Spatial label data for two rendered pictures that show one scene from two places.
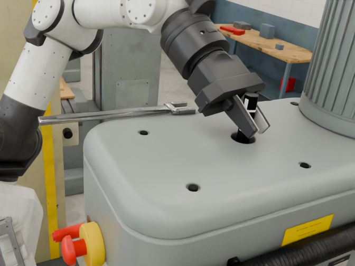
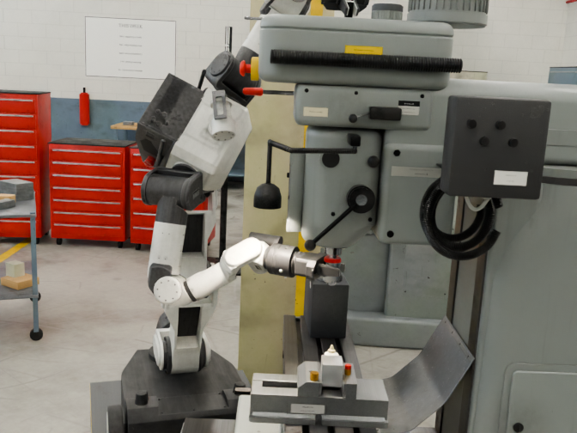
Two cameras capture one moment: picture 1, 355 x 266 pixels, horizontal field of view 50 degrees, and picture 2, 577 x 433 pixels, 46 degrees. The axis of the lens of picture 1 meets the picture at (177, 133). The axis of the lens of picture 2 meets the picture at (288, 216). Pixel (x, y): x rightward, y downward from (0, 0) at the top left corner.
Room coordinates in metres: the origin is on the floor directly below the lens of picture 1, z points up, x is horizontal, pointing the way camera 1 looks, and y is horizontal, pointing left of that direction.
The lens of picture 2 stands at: (-1.11, -0.86, 1.75)
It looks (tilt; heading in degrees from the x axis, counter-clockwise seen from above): 12 degrees down; 29
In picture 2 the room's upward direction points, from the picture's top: 3 degrees clockwise
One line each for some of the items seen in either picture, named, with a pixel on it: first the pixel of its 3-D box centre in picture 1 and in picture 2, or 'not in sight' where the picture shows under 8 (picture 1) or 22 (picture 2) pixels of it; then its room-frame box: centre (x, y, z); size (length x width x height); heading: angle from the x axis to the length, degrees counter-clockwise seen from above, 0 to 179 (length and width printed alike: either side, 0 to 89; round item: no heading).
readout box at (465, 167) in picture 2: not in sight; (494, 147); (0.37, -0.53, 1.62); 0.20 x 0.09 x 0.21; 121
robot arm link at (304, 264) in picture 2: not in sight; (300, 264); (0.50, -0.01, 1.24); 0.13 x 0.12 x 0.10; 8
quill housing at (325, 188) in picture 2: not in sight; (338, 185); (0.51, -0.10, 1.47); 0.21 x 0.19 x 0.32; 31
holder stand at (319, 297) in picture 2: not in sight; (324, 298); (0.90, 0.10, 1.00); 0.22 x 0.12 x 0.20; 34
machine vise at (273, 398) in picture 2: not in sight; (318, 391); (0.35, -0.16, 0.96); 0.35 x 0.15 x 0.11; 120
